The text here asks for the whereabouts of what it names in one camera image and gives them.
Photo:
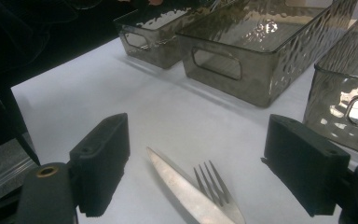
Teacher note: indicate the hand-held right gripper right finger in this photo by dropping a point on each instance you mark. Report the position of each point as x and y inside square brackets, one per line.
[306, 168]

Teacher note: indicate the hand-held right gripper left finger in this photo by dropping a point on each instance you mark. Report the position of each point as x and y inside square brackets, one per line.
[102, 165]

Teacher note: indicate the smoky clear plastic bin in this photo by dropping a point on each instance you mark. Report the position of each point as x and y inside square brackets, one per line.
[258, 84]
[163, 53]
[332, 93]

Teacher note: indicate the metal knife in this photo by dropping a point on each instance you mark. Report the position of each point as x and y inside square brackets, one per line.
[186, 189]

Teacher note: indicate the metal fork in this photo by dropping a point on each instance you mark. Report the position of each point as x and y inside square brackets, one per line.
[227, 205]

